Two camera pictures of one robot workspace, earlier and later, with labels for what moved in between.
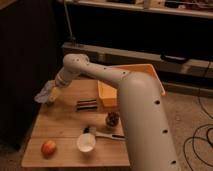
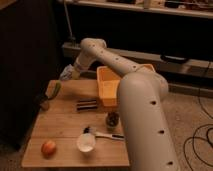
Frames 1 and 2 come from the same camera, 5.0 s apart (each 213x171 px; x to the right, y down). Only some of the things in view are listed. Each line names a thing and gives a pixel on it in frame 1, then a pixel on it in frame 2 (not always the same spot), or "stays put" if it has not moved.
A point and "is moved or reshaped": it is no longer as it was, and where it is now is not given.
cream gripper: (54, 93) to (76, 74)
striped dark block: (86, 105) stays put
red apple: (48, 149) stays put
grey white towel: (43, 95) is moved or reshaped
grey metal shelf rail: (193, 67) stays put
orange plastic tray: (108, 94) stays put
